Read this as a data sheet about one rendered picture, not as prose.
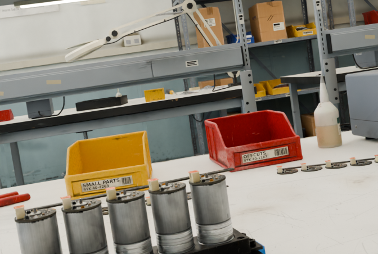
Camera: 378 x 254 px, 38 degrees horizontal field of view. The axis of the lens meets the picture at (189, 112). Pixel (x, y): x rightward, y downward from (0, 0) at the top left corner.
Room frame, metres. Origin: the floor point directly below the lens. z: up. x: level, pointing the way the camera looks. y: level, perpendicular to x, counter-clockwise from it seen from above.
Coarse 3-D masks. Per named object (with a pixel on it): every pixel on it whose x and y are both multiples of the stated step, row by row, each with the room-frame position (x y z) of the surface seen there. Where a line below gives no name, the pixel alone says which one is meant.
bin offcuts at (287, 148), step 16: (256, 112) 0.80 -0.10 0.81; (272, 112) 0.78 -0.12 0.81; (208, 128) 0.77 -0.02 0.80; (224, 128) 0.79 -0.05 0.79; (240, 128) 0.80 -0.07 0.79; (256, 128) 0.80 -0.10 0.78; (272, 128) 0.79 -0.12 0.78; (288, 128) 0.72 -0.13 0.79; (208, 144) 0.78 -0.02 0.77; (224, 144) 0.69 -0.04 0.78; (240, 144) 0.80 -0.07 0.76; (256, 144) 0.68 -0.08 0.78; (272, 144) 0.68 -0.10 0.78; (288, 144) 0.69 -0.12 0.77; (224, 160) 0.70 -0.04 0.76; (240, 160) 0.68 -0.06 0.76; (256, 160) 0.68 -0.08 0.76; (272, 160) 0.69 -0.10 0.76; (288, 160) 0.69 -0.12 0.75
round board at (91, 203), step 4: (84, 200) 0.35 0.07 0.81; (88, 200) 0.35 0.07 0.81; (92, 200) 0.34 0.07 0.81; (96, 200) 0.34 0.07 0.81; (100, 200) 0.34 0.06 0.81; (72, 204) 0.34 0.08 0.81; (88, 204) 0.33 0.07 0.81; (92, 204) 0.33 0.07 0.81; (96, 204) 0.33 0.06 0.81; (100, 204) 0.33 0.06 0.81; (72, 208) 0.33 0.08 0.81; (76, 208) 0.33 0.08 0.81; (80, 208) 0.32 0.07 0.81; (84, 208) 0.32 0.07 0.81; (88, 208) 0.32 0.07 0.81
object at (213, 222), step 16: (208, 176) 0.36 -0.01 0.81; (192, 192) 0.35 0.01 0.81; (208, 192) 0.35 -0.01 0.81; (224, 192) 0.35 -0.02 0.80; (208, 208) 0.35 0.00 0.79; (224, 208) 0.35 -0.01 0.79; (208, 224) 0.35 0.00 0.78; (224, 224) 0.35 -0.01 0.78; (208, 240) 0.35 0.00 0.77; (224, 240) 0.35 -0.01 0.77
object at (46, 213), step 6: (30, 210) 0.33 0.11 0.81; (42, 210) 0.34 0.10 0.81; (48, 210) 0.33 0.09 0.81; (54, 210) 0.33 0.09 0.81; (24, 216) 0.32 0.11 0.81; (30, 216) 0.32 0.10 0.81; (42, 216) 0.32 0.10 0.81; (48, 216) 0.32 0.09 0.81; (18, 222) 0.32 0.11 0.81; (24, 222) 0.32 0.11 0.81
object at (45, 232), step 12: (24, 228) 0.32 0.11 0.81; (36, 228) 0.32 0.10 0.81; (48, 228) 0.32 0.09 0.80; (24, 240) 0.32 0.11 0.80; (36, 240) 0.32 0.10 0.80; (48, 240) 0.32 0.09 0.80; (60, 240) 0.33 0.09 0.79; (24, 252) 0.32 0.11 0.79; (36, 252) 0.32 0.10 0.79; (48, 252) 0.32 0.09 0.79; (60, 252) 0.33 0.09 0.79
